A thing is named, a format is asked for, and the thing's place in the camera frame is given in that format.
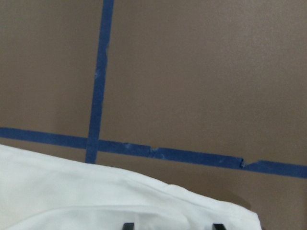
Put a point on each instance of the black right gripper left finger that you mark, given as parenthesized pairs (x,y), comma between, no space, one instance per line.
(128,226)

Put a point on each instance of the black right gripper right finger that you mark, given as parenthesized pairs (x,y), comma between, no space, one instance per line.
(218,226)

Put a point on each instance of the white long-sleeve printed shirt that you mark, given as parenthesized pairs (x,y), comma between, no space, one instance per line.
(42,192)

